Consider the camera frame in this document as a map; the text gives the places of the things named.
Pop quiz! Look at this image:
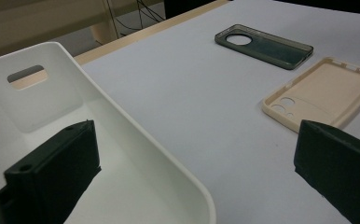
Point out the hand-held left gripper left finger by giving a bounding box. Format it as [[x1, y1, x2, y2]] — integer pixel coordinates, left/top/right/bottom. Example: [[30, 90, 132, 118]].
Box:
[[3, 119, 102, 224]]

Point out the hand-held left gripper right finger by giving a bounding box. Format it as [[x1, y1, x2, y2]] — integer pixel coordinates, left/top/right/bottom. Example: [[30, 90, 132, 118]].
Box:
[[293, 119, 360, 224]]

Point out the beige phone case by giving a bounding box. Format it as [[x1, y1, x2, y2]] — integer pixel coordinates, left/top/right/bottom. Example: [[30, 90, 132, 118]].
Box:
[[261, 56, 360, 134]]

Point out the white plastic storage bin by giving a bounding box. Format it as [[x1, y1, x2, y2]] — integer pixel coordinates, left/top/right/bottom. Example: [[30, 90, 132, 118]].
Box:
[[0, 41, 217, 224]]

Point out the dark translucent phone case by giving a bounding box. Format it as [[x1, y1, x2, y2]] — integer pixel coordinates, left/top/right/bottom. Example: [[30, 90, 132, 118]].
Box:
[[214, 23, 314, 71]]

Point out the white table sheet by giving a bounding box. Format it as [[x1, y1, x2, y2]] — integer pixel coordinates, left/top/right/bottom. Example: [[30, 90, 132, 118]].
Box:
[[63, 0, 360, 224]]

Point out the black curtain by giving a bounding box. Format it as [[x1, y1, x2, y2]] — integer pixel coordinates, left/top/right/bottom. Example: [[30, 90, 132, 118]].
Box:
[[163, 0, 360, 20]]

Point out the bundle of black cables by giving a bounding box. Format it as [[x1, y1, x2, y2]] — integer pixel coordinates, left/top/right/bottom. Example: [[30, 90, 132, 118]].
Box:
[[105, 0, 167, 36]]

